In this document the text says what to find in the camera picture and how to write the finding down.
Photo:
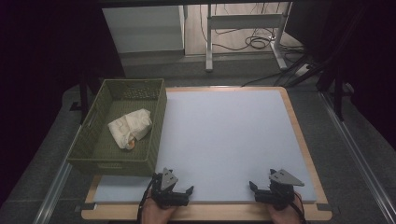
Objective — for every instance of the black metal stand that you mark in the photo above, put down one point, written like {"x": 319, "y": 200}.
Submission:
{"x": 83, "y": 99}

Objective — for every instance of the white cabinet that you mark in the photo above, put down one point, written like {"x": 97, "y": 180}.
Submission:
{"x": 143, "y": 29}

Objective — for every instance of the green woven plastic basket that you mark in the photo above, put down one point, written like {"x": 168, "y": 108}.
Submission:
{"x": 102, "y": 149}

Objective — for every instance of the grey metal rail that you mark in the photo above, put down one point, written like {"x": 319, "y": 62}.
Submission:
{"x": 358, "y": 155}
{"x": 54, "y": 189}

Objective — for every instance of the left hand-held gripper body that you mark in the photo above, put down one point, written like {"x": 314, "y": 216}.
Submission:
{"x": 169, "y": 194}

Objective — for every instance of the black tripod stand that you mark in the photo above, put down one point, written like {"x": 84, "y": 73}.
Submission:
{"x": 337, "y": 77}

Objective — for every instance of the person's left hand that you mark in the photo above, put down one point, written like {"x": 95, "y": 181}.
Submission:
{"x": 155, "y": 214}

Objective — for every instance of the white power strip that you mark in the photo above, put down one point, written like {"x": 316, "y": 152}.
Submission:
{"x": 302, "y": 70}

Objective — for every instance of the cream bear print cloth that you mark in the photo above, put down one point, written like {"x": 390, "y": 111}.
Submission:
{"x": 132, "y": 126}

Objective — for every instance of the black corner bracket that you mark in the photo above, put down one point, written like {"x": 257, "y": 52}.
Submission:
{"x": 85, "y": 207}
{"x": 323, "y": 207}

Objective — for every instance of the white metal desk frame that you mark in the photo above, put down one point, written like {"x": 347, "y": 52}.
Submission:
{"x": 243, "y": 21}

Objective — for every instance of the person's right hand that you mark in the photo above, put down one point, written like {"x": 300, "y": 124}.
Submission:
{"x": 288, "y": 216}

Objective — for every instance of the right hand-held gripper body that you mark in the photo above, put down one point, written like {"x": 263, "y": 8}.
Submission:
{"x": 277, "y": 196}

